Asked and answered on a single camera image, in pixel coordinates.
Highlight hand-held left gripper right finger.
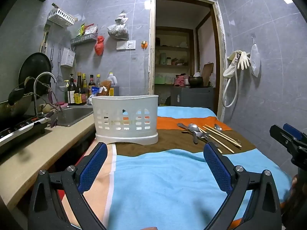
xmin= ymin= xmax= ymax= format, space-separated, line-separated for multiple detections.
xmin=203 ymin=142 xmax=281 ymax=230

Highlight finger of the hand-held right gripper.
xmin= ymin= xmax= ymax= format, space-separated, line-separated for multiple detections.
xmin=269 ymin=125 xmax=292 ymax=150
xmin=282 ymin=123 xmax=303 ymax=140

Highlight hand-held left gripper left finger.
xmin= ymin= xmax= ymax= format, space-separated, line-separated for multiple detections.
xmin=28 ymin=142 xmax=108 ymax=230

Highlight white plastic utensil basket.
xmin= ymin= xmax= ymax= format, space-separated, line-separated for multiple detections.
xmin=92 ymin=94 xmax=159 ymax=145

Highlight person's right forearm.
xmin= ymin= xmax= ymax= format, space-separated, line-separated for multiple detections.
xmin=289 ymin=174 xmax=300 ymax=211

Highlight wooden chopstick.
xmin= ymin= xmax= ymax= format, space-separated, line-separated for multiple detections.
xmin=203 ymin=126 xmax=240 ymax=148
xmin=199 ymin=131 xmax=223 ymax=153
xmin=198 ymin=127 xmax=235 ymax=154
xmin=205 ymin=125 xmax=242 ymax=147

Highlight stainless steel sink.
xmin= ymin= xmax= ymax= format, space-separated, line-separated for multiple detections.
xmin=56 ymin=105 xmax=94 ymax=127

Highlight striped blue orange towel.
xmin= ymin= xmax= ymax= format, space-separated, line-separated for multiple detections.
xmin=61 ymin=106 xmax=292 ymax=230

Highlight blue white packet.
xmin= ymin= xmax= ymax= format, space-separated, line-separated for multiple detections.
xmin=87 ymin=87 xmax=101 ymax=105

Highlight grey cabinet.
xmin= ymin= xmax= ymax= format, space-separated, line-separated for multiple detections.
xmin=170 ymin=86 xmax=215 ymax=111

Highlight dark bottle with yellow label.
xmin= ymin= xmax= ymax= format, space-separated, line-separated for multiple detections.
xmin=74 ymin=72 xmax=85 ymax=105

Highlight dark bottle with pump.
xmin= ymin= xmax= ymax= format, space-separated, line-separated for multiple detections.
xmin=67 ymin=74 xmax=77 ymax=104

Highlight brown spice bag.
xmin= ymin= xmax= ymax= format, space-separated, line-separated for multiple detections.
xmin=99 ymin=80 xmax=113 ymax=97

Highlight dark sauce bottle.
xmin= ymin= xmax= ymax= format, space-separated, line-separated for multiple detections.
xmin=82 ymin=74 xmax=89 ymax=102

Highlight hanging clear plastic bag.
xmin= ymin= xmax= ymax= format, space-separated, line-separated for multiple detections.
xmin=249 ymin=44 xmax=261 ymax=78

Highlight gas stove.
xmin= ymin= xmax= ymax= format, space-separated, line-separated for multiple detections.
xmin=0 ymin=115 xmax=52 ymax=150

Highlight dried plant branch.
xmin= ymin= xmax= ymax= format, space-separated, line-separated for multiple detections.
xmin=8 ymin=76 xmax=64 ymax=128

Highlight plastic oil jug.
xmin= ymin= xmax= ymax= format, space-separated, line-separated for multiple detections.
xmin=107 ymin=72 xmax=120 ymax=97

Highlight dark round pot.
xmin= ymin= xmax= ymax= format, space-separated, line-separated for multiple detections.
xmin=188 ymin=76 xmax=204 ymax=88

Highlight cream rubber gloves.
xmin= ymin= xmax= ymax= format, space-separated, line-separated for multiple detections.
xmin=228 ymin=50 xmax=251 ymax=70

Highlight hanging metal strainer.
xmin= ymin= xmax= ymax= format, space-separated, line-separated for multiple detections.
xmin=56 ymin=49 xmax=67 ymax=92

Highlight pink cloth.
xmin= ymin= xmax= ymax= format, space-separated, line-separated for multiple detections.
xmin=174 ymin=75 xmax=189 ymax=87

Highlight wooden cutting board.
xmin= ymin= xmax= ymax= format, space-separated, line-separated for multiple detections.
xmin=203 ymin=63 xmax=215 ymax=87

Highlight metal pot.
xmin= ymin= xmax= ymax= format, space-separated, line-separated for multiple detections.
xmin=0 ymin=93 xmax=34 ymax=122

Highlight metal faucet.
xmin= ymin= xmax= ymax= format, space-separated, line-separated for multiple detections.
xmin=34 ymin=72 xmax=57 ymax=116

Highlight small white hanging basket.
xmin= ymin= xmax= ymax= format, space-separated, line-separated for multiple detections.
xmin=60 ymin=48 xmax=76 ymax=67

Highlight black wok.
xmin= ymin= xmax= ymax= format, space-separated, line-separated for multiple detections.
xmin=18 ymin=52 xmax=53 ymax=96

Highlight wooden storage shelf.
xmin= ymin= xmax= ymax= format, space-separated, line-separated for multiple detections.
xmin=155 ymin=26 xmax=195 ymax=85

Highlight red plastic bag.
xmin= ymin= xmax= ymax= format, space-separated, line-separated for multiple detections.
xmin=94 ymin=35 xmax=105 ymax=57

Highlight wooden knife rack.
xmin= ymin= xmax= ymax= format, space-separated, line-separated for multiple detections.
xmin=40 ymin=24 xmax=51 ymax=53

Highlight seasoning packets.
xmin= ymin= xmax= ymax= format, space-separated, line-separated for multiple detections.
xmin=77 ymin=23 xmax=98 ymax=37

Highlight clear plastic bag with contents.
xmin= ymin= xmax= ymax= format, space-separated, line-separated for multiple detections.
xmin=107 ymin=11 xmax=129 ymax=41

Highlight white shower hose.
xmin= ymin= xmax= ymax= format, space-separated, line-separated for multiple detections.
xmin=222 ymin=53 xmax=240 ymax=108

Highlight white wall switch socket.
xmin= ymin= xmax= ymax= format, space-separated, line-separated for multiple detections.
xmin=116 ymin=40 xmax=136 ymax=51

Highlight wooden door frame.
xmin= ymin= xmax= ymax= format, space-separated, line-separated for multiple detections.
xmin=148 ymin=0 xmax=227 ymax=122

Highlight metal wall shelf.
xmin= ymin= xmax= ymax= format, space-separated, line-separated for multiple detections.
xmin=71 ymin=35 xmax=98 ymax=46

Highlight white slotted wall basket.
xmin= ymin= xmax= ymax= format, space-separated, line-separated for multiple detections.
xmin=47 ymin=8 xmax=76 ymax=28

